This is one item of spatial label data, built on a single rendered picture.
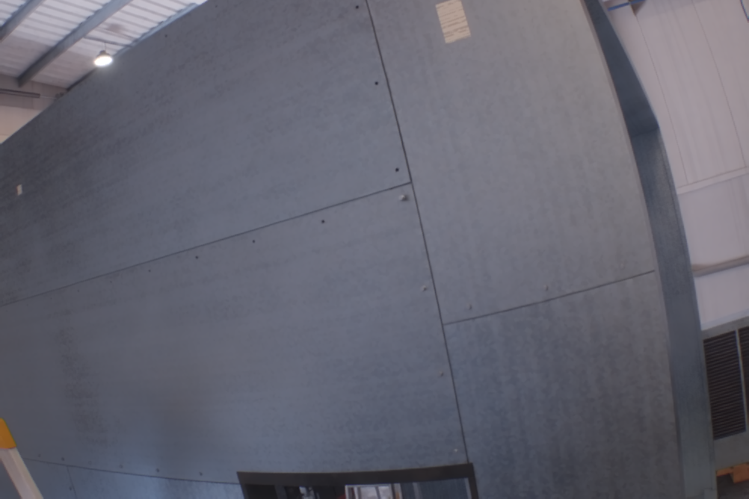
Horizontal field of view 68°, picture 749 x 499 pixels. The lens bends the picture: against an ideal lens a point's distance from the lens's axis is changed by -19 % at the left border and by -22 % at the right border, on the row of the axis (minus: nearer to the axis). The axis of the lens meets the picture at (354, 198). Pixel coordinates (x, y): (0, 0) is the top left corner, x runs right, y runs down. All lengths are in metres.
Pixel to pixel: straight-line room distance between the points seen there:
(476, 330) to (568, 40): 0.52
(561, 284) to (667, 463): 0.40
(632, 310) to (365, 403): 0.54
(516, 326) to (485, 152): 0.30
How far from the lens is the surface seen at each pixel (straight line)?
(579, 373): 1.13
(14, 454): 1.63
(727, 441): 5.88
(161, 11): 11.85
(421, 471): 1.27
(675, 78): 9.73
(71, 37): 12.14
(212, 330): 1.48
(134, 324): 1.68
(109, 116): 1.76
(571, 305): 1.11
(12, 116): 13.22
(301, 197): 1.31
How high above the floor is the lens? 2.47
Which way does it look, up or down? 8 degrees up
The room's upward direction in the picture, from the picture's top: 12 degrees counter-clockwise
